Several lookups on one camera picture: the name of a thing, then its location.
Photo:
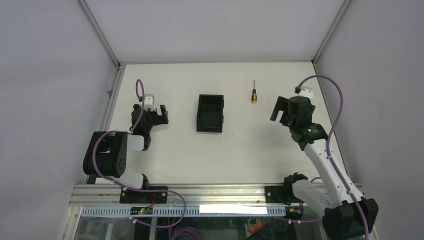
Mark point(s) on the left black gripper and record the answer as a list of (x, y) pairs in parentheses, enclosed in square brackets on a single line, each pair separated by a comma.
[(159, 119)]

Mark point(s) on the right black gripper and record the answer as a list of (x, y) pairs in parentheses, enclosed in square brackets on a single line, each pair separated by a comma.
[(282, 104)]

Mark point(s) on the yellow black screwdriver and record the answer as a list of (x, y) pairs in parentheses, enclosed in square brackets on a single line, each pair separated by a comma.
[(254, 93)]

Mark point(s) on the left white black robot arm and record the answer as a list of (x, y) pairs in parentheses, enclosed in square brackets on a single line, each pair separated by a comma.
[(106, 155)]

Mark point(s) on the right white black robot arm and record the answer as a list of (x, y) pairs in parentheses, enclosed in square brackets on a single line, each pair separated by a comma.
[(344, 211)]

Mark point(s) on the black plastic bin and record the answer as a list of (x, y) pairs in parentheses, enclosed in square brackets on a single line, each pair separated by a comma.
[(210, 113)]

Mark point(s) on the orange object under table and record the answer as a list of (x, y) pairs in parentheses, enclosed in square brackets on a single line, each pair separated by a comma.
[(254, 224)]

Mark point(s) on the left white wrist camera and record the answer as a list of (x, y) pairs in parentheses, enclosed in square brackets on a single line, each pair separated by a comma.
[(148, 101)]

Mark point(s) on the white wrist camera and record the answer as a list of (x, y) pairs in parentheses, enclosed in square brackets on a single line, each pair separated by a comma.
[(304, 91), (148, 101)]

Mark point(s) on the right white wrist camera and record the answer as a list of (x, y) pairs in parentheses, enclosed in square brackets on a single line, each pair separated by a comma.
[(304, 91)]

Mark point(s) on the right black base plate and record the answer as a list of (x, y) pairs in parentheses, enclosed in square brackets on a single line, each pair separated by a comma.
[(280, 194)]

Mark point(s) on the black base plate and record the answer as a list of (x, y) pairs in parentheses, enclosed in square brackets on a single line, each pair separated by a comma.
[(280, 194), (160, 196)]

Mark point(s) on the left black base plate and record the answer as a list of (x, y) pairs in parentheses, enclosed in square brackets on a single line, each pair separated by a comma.
[(160, 196)]

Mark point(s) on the white slotted cable duct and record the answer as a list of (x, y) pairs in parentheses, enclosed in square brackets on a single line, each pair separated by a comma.
[(203, 210)]

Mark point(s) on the aluminium frame rail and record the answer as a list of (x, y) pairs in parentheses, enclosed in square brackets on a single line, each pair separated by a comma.
[(192, 194)]

